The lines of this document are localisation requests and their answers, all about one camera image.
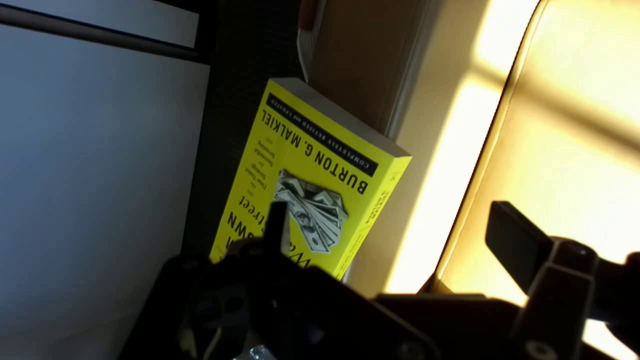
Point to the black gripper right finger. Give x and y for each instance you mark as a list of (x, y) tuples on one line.
[(513, 243)]

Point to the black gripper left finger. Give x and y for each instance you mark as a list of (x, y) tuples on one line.
[(279, 226)]

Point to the yellow book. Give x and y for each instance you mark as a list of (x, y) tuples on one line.
[(307, 173)]

